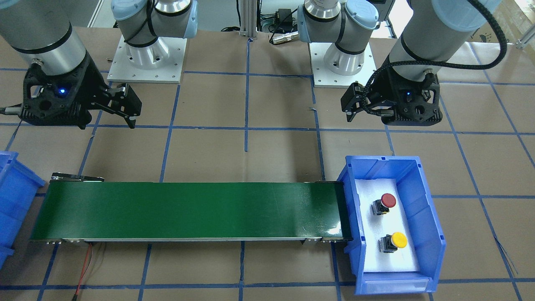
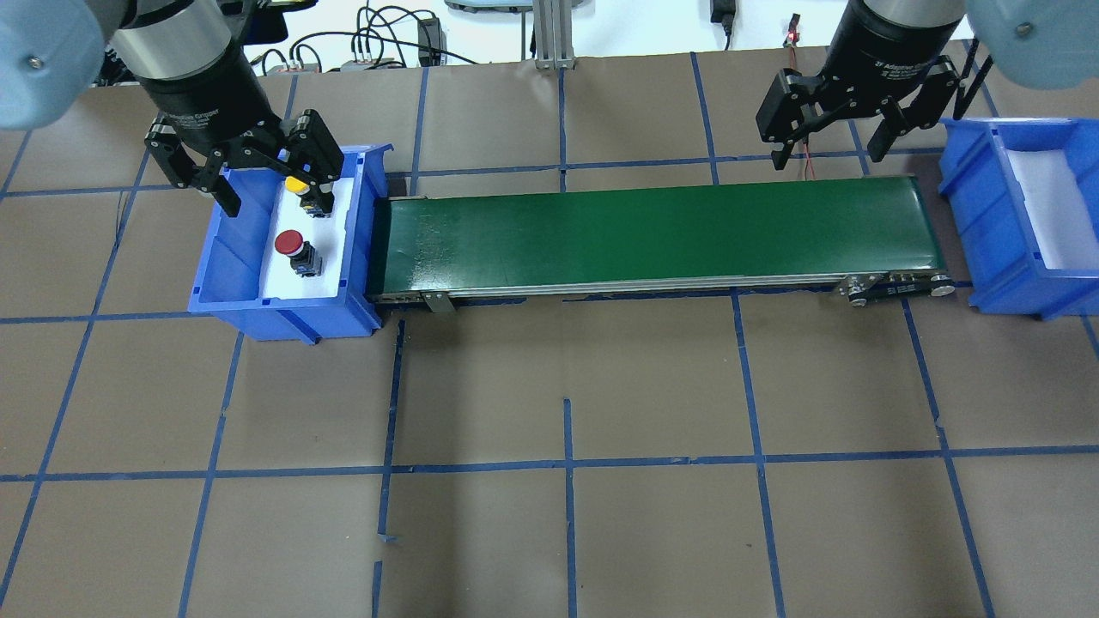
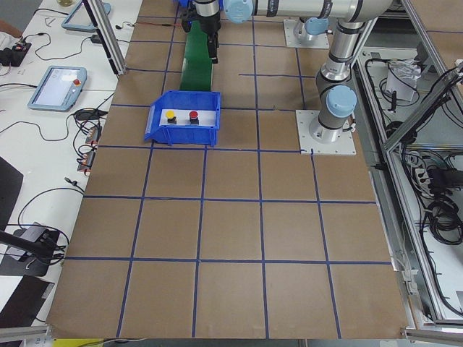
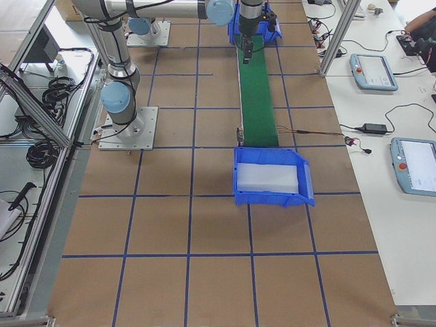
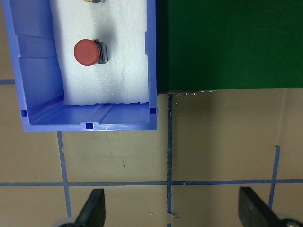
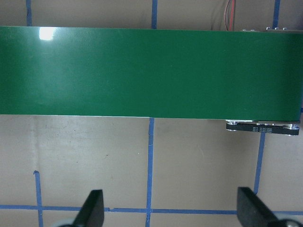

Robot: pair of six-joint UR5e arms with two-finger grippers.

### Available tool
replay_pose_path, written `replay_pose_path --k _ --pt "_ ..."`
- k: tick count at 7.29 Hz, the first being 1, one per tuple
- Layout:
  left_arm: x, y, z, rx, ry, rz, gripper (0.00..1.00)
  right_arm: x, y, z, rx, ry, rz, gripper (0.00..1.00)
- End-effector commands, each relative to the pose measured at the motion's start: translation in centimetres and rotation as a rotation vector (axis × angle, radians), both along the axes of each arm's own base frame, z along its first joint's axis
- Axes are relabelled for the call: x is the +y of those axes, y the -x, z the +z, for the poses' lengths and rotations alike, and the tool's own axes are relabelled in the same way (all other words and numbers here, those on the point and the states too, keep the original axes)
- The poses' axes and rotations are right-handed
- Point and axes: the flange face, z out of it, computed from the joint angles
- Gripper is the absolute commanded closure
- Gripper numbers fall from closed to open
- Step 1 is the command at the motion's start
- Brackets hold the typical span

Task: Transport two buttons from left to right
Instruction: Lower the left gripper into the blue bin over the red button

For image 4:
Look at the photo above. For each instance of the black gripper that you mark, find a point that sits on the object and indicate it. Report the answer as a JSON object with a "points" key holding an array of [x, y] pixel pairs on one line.
{"points": [[246, 26]]}

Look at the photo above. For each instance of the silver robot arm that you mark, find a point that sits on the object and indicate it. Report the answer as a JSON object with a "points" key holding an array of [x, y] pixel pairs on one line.
{"points": [[119, 95], [250, 13]]}

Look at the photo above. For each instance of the left blue plastic bin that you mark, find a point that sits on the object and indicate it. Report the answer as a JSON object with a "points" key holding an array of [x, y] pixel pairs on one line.
{"points": [[233, 26]]}

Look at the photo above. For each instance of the blue plastic bin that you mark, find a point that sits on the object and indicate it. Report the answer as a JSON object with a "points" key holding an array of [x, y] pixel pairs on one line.
{"points": [[233, 26], [277, 156]]}

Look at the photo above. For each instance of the green conveyor belt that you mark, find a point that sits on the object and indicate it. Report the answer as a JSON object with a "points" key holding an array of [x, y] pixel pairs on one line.
{"points": [[258, 124]]}

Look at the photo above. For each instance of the right blue plastic bin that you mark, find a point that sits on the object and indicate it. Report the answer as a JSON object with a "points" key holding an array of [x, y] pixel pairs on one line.
{"points": [[277, 156]]}

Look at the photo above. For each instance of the white foam pad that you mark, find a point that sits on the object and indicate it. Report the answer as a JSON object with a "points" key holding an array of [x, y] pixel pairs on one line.
{"points": [[266, 177]]}

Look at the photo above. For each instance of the upper teach pendant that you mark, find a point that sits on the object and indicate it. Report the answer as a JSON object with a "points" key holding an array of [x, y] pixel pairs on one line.
{"points": [[372, 72]]}

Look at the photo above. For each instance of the teach pendant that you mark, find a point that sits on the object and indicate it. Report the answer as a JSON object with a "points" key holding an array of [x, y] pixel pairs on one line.
{"points": [[413, 161], [372, 72]]}

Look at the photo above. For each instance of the black power adapter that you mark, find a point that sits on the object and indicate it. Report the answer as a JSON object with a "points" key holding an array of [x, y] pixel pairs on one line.
{"points": [[373, 128]]}

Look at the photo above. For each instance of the lower teach pendant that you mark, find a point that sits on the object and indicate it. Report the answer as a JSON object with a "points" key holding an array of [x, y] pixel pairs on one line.
{"points": [[413, 161]]}

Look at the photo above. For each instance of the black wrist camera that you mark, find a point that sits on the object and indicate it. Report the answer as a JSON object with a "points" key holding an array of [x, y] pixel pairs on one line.
{"points": [[271, 18]]}

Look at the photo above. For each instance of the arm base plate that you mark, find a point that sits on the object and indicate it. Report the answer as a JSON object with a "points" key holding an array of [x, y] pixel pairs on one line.
{"points": [[140, 134], [158, 36]]}

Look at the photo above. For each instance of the aluminium frame post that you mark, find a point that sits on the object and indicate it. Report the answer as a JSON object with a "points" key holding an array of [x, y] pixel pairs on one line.
{"points": [[339, 33]]}

